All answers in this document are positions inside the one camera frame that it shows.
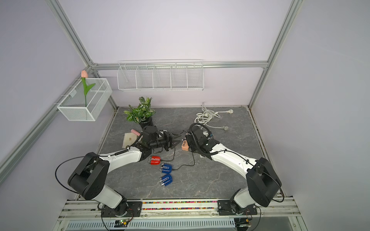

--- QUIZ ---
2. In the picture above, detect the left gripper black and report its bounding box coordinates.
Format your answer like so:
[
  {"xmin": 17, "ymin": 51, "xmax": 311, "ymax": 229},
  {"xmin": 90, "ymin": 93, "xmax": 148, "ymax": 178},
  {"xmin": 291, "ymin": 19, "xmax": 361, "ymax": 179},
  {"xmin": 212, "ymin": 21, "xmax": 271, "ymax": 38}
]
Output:
[{"xmin": 150, "ymin": 131, "xmax": 182, "ymax": 152}]

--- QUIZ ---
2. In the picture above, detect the red electric shaver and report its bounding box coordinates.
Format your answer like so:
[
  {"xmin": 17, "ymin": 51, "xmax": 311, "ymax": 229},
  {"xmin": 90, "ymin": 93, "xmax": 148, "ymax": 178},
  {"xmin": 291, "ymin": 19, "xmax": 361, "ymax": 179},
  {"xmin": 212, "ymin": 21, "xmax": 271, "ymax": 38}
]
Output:
[{"xmin": 148, "ymin": 156, "xmax": 161, "ymax": 165}]

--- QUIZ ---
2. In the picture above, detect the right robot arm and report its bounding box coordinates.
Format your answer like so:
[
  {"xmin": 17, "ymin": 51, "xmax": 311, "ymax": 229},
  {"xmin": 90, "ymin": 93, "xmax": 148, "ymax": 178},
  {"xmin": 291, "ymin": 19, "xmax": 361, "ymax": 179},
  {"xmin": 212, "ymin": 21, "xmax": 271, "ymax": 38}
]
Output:
[{"xmin": 186, "ymin": 123, "xmax": 282, "ymax": 215}]

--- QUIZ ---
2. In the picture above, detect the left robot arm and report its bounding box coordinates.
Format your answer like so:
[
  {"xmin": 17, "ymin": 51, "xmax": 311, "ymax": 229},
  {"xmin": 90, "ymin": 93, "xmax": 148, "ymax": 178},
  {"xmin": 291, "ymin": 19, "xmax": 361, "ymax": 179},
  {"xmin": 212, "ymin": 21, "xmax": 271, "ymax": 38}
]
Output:
[{"xmin": 67, "ymin": 126, "xmax": 181, "ymax": 217}]

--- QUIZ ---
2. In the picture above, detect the orange power strip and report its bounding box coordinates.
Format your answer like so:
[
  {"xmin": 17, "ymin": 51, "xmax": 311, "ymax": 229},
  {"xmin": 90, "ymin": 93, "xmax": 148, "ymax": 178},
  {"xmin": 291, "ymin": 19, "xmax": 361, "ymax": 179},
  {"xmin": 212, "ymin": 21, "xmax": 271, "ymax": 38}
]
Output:
[{"xmin": 181, "ymin": 140, "xmax": 189, "ymax": 151}]

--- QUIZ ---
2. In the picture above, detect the pink stick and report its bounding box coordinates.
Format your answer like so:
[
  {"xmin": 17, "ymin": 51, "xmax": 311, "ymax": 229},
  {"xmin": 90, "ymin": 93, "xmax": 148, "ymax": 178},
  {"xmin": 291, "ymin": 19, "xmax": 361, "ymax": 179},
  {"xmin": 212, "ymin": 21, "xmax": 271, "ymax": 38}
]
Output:
[{"xmin": 131, "ymin": 129, "xmax": 141, "ymax": 136}]

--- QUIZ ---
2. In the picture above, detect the cream hand-shaped holder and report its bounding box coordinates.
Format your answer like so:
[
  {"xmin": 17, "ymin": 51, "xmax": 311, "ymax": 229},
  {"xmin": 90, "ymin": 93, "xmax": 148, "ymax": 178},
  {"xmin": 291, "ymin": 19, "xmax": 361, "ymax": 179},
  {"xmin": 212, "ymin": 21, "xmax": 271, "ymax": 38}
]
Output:
[{"xmin": 122, "ymin": 132, "xmax": 138, "ymax": 149}]

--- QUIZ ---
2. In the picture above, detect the potted green plant black vase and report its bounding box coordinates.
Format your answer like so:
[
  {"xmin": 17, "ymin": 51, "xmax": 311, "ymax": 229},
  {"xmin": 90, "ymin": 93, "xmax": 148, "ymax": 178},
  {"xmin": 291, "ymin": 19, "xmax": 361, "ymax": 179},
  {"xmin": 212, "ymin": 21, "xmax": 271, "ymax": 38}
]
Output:
[{"xmin": 124, "ymin": 97, "xmax": 156, "ymax": 128}]

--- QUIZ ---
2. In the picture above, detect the pink artificial tulip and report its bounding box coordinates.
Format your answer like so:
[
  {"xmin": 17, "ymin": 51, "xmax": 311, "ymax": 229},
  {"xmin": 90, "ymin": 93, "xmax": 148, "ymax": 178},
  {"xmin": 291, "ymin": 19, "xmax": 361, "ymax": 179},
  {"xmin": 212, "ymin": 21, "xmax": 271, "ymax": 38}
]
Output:
[{"xmin": 81, "ymin": 70, "xmax": 95, "ymax": 107}]

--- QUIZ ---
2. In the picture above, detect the white power cord bundle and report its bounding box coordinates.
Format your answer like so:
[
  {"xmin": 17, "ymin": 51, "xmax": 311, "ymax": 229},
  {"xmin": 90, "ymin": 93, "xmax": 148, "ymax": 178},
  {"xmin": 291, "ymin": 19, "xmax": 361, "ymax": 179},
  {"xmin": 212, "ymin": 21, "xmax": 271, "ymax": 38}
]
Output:
[{"xmin": 195, "ymin": 101, "xmax": 234, "ymax": 131}]

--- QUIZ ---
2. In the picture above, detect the long white wire shelf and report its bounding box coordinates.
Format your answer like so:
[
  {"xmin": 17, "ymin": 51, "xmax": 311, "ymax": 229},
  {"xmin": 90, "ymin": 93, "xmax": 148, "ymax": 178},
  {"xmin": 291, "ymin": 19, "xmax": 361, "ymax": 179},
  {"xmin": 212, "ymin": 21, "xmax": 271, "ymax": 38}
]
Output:
[{"xmin": 117, "ymin": 59, "xmax": 204, "ymax": 91}]

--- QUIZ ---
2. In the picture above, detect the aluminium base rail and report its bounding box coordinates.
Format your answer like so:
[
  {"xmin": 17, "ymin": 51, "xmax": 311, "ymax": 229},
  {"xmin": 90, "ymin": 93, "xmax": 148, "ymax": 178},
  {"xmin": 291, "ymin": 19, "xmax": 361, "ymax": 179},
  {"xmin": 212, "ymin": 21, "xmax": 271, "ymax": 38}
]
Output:
[{"xmin": 58, "ymin": 197, "xmax": 301, "ymax": 220}]

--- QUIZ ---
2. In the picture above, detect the white wire basket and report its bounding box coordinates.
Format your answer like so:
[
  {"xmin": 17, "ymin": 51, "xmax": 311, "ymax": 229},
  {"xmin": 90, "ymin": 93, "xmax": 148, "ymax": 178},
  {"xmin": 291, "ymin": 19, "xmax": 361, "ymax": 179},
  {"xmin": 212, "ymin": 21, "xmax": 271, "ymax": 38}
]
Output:
[{"xmin": 57, "ymin": 78, "xmax": 112, "ymax": 121}]

